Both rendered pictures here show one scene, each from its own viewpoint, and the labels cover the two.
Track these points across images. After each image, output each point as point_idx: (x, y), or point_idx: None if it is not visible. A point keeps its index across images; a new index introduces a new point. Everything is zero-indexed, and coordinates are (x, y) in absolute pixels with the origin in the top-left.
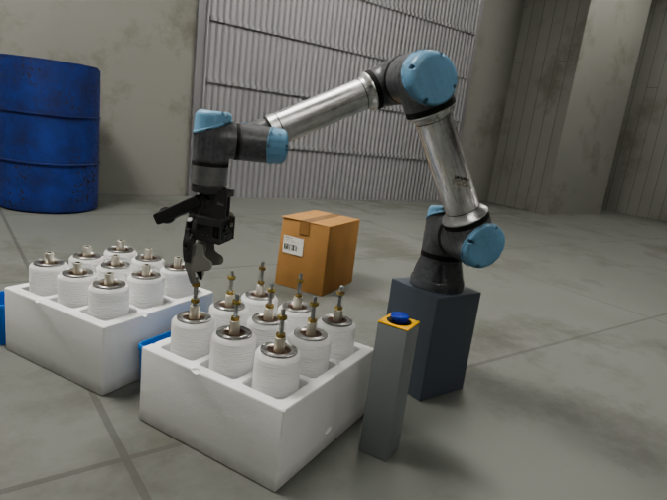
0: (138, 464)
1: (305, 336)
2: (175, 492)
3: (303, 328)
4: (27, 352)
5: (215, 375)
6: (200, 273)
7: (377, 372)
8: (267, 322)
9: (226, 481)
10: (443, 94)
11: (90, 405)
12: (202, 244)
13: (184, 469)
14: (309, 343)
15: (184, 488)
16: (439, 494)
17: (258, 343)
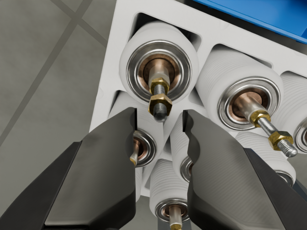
0: (76, 34)
1: (161, 209)
2: (66, 78)
3: (184, 205)
4: None
5: (100, 117)
6: (182, 124)
7: (164, 228)
8: (186, 172)
9: (94, 104)
10: None
11: None
12: (195, 223)
13: (90, 72)
14: (151, 211)
15: (72, 81)
16: (140, 199)
17: (172, 148)
